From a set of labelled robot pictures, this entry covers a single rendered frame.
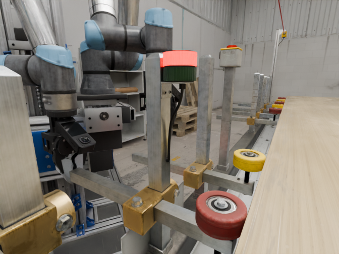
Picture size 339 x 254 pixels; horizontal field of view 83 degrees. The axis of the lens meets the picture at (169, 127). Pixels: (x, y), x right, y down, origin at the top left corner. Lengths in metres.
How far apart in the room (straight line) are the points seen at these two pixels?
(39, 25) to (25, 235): 0.60
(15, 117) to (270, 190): 0.39
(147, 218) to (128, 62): 0.70
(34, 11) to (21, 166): 0.58
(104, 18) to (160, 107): 0.35
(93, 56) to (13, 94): 0.71
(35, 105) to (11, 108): 0.85
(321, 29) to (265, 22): 1.70
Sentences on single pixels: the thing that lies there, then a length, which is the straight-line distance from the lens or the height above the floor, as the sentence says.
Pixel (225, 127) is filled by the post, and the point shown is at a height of 0.90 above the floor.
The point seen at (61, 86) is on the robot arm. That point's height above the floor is 1.08.
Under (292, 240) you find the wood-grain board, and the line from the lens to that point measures 0.32.
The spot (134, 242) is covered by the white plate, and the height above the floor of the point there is 0.76.
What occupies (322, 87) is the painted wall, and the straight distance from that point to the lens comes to 7.99.
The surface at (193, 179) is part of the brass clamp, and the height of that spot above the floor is 0.81.
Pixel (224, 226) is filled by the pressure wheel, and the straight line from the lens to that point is 0.31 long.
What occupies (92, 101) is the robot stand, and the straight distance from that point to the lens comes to 0.87.
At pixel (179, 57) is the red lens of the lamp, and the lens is 0.33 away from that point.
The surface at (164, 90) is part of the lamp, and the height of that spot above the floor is 1.08.
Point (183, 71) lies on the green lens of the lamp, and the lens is 0.33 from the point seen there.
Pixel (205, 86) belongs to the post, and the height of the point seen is 1.08.
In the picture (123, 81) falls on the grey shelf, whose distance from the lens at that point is 3.70.
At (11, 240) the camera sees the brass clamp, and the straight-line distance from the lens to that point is 0.24.
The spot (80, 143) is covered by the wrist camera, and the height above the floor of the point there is 0.96.
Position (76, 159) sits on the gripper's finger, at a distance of 0.59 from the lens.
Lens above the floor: 1.10
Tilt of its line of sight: 14 degrees down
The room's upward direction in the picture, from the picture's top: straight up
